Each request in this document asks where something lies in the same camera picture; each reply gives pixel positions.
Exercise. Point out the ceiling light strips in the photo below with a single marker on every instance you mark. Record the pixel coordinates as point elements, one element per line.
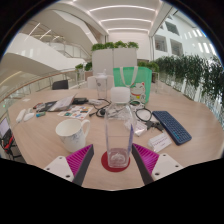
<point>125,20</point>

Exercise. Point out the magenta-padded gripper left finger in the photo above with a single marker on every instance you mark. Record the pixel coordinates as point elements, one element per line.
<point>58,166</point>

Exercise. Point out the glass balcony railing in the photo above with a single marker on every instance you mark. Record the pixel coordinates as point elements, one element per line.
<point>33,88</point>

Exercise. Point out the white cabinet topped with plants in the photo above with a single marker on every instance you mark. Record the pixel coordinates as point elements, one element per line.
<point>113,61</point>

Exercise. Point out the row of potted trees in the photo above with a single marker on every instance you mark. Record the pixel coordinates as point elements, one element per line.
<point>193,73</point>

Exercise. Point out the flat black case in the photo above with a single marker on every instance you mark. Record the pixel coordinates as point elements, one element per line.
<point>80,100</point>

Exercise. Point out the white ceramic mug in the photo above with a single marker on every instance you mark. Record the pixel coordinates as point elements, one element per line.
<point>71,133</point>

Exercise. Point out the small red white box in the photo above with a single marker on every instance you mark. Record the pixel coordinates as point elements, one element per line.
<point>38,106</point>

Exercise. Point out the flat round red coaster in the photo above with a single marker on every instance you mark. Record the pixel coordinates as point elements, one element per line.
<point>105,164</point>

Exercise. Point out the small teal stick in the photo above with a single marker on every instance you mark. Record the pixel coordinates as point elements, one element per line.
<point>40,114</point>

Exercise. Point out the short white remote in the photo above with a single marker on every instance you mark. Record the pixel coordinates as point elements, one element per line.
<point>29,116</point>

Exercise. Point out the long white remote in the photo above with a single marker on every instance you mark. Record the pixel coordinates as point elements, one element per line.
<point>20,115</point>

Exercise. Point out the clear plastic water bottle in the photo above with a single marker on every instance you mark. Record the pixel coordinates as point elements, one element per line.
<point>118,133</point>

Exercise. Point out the clear lidded tumbler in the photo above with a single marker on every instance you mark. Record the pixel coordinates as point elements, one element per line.
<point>101,85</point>

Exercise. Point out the black office chair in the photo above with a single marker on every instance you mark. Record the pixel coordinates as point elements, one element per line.
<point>60,84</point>

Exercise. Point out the white booklet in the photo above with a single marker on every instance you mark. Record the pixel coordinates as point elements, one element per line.
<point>63,103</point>

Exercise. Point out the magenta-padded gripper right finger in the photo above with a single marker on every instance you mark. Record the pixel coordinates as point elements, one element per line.
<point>165,165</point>

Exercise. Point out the small white printed card box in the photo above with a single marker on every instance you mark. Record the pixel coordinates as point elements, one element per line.
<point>160,141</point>

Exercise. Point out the dark blue keyboard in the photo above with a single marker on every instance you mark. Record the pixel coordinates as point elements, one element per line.
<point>173,126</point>

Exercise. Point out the small white charger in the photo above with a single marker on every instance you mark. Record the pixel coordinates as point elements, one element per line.
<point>95,101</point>

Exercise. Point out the black power adapter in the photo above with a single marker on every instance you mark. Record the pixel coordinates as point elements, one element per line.
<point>149,125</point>

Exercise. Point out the colourful sticker sheet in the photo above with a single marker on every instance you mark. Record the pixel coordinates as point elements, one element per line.
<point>76,112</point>

